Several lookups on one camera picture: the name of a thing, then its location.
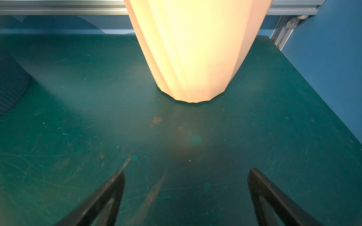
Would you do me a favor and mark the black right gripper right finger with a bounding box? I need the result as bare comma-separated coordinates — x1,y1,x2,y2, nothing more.
248,168,322,226

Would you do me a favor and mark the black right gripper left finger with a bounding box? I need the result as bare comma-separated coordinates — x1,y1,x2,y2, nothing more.
56,170,126,226

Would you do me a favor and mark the yellow rimmed waste bin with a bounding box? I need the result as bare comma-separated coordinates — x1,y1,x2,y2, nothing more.
1,49,31,115

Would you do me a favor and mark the peach plastic flower pot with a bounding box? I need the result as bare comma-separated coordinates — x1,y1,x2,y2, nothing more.
125,1,272,103

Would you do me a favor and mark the aluminium frame right post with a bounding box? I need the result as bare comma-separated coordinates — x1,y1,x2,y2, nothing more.
271,15,309,51

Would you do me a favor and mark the aluminium frame back bar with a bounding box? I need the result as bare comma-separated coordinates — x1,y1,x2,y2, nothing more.
1,1,325,16

